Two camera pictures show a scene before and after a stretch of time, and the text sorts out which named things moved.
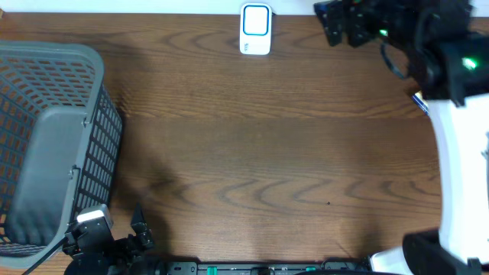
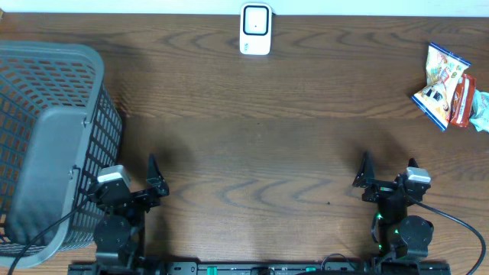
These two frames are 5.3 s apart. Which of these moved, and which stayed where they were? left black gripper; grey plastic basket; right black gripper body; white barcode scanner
Moved: left black gripper; right black gripper body
Stayed: grey plastic basket; white barcode scanner
